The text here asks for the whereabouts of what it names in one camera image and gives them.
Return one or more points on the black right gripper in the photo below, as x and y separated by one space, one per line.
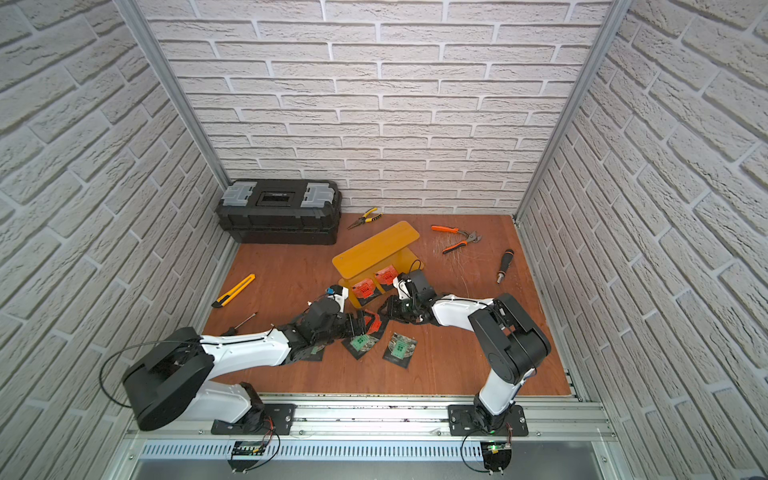
392 310

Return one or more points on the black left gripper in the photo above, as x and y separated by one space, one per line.
351 323

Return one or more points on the red tea bag large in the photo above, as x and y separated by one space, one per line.
365 291

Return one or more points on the red tea bag small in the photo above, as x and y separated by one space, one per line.
386 277

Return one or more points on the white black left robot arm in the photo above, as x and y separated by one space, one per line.
176 380

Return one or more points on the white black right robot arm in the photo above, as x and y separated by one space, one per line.
512 343

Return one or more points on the green tea bag left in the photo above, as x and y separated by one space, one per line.
358 346

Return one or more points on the green tea bag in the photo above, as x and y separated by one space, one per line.
311 354
400 350
358 346

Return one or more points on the green tea bag right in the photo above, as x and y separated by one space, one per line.
400 350

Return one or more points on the yellow wooden two-tier shelf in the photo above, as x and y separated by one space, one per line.
389 247

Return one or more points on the yellow black pliers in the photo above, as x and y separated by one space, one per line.
367 217

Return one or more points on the yellow utility knife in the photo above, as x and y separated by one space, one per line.
227 297

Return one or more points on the black plastic toolbox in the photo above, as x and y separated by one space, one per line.
281 211

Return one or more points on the right controller board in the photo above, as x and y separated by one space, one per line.
496 457

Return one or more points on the controller board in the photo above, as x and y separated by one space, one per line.
248 455
496 457

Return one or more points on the left controller board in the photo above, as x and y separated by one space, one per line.
248 455

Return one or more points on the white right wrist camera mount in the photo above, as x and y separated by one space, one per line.
405 287

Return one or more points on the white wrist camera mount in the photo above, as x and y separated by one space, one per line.
339 294
405 287

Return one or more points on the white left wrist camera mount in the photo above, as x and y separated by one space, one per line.
339 294

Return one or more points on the aluminium frame rail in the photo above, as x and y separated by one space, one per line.
424 417

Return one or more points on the black orange screwdriver handle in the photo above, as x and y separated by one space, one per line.
505 263

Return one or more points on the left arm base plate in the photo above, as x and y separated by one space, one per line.
259 420

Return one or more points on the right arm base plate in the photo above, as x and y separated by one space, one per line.
474 420

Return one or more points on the green handled screwdriver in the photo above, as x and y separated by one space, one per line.
234 330

